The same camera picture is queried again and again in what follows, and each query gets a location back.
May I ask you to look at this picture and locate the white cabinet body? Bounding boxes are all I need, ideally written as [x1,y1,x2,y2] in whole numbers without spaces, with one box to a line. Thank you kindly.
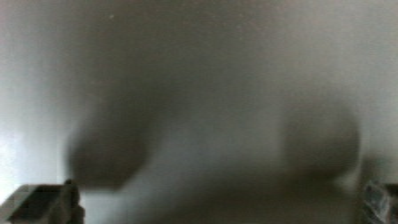
[0,0,398,224]

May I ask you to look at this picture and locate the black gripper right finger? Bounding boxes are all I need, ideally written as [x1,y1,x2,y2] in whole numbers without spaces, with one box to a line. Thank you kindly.
[361,181,398,224]

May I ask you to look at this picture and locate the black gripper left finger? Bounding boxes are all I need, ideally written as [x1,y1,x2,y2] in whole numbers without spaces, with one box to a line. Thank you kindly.
[0,179,84,224]

